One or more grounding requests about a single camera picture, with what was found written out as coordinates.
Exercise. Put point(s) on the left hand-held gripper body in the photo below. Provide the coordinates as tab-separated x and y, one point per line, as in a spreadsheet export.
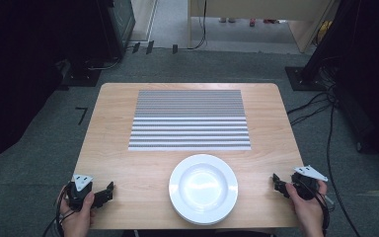
79	192

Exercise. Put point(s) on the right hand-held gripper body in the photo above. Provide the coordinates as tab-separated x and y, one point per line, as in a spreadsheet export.
306	186

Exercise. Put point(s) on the person's right hand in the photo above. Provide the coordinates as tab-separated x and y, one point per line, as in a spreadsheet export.
307	210

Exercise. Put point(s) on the person's left hand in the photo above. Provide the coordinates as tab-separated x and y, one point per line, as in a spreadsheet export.
77	220

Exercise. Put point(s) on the white round plate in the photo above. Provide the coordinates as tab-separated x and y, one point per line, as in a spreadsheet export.
203	189

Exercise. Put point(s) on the black angled floor tape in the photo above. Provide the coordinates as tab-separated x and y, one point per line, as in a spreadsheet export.
83	113

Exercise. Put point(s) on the person's dark clothing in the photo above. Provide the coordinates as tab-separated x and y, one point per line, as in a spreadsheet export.
197	233

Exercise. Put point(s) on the grey striped placemat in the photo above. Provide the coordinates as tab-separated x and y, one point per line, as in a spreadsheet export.
189	120

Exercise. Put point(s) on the black flat stand base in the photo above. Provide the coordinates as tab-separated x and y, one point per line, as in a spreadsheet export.
80	77

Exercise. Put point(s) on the dark cabinet with glass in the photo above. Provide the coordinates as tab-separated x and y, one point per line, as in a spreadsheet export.
121	23

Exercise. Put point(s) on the light wooden desk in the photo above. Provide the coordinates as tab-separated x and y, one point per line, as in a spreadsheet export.
260	8

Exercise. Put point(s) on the black stand with base plate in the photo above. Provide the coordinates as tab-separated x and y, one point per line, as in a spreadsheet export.
309	77

